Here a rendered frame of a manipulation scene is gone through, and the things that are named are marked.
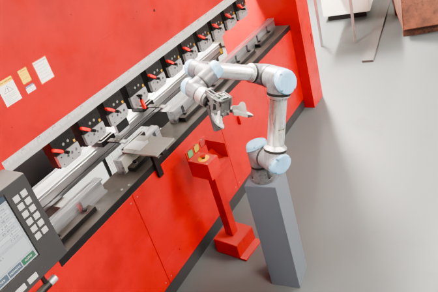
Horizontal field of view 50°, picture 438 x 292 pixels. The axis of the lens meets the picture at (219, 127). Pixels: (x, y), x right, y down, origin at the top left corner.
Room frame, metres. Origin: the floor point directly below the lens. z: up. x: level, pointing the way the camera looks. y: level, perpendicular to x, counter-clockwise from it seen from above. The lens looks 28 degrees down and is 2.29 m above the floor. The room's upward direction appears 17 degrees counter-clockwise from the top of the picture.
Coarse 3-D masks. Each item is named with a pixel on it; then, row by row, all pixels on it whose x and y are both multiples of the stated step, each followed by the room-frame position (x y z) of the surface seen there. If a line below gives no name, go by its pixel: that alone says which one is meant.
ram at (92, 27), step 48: (0, 0) 2.19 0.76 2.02; (48, 0) 2.38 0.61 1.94; (96, 0) 2.61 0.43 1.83; (144, 0) 2.90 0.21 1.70; (192, 0) 3.27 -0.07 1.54; (0, 48) 2.11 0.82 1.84; (48, 48) 2.29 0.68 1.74; (96, 48) 2.51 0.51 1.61; (144, 48) 2.79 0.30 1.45; (0, 96) 2.02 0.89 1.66; (48, 96) 2.20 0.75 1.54; (0, 144) 1.94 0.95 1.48
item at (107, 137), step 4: (108, 132) 2.68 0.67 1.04; (112, 132) 2.69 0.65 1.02; (104, 136) 2.64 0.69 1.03; (108, 136) 2.65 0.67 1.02; (112, 136) 2.67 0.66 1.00; (100, 140) 2.61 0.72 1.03; (104, 140) 2.62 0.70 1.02; (108, 140) 2.64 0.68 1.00; (112, 140) 2.62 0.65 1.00; (116, 140) 2.60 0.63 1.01; (120, 140) 2.59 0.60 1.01; (124, 140) 2.57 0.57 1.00; (96, 144) 2.63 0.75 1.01; (100, 144) 2.61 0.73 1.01; (104, 144) 2.61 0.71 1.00
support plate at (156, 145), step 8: (144, 136) 2.56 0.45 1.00; (152, 136) 2.53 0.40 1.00; (152, 144) 2.43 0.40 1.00; (160, 144) 2.40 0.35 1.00; (168, 144) 2.38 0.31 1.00; (128, 152) 2.42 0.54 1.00; (136, 152) 2.39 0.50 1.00; (144, 152) 2.37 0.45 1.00; (152, 152) 2.34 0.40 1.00; (160, 152) 2.32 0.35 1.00
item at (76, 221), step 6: (90, 210) 2.10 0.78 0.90; (96, 210) 2.12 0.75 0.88; (78, 216) 2.07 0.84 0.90; (84, 216) 2.05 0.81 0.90; (90, 216) 2.08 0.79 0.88; (72, 222) 2.03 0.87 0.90; (78, 222) 2.02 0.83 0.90; (84, 222) 2.04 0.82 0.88; (66, 228) 2.00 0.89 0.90; (72, 228) 1.98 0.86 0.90; (78, 228) 2.01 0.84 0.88; (60, 234) 1.96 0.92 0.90; (66, 234) 1.95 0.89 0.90; (72, 234) 1.97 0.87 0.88; (66, 240) 1.94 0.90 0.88
